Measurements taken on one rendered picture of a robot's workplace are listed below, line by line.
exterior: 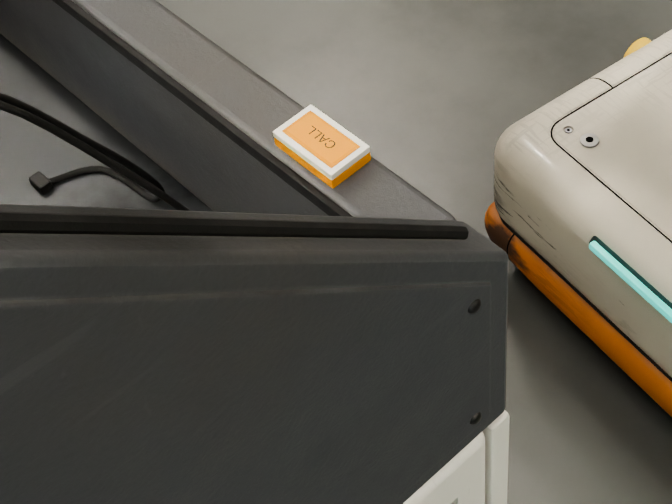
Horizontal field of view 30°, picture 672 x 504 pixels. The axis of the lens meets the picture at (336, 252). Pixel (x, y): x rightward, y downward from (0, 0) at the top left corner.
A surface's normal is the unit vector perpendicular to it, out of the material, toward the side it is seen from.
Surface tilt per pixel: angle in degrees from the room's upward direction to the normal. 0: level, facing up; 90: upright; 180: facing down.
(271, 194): 90
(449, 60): 0
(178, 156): 90
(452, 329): 90
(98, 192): 0
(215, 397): 90
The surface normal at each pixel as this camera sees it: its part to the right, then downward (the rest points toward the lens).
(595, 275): -0.82, 0.49
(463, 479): 0.68, 0.54
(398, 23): -0.09, -0.62
